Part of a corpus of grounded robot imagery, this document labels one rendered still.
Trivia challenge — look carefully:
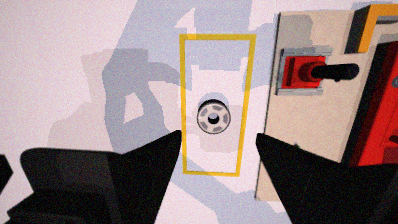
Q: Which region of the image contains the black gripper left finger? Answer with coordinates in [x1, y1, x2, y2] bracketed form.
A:
[19, 130, 182, 224]

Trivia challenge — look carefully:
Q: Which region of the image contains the yellow rectangular outline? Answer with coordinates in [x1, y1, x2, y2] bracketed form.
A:
[179, 33, 257, 177]

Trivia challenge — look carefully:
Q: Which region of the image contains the grey and white wheel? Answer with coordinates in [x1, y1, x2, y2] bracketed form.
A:
[197, 99, 231, 134]

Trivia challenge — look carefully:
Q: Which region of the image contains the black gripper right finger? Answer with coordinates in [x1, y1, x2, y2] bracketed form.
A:
[256, 133, 398, 224]

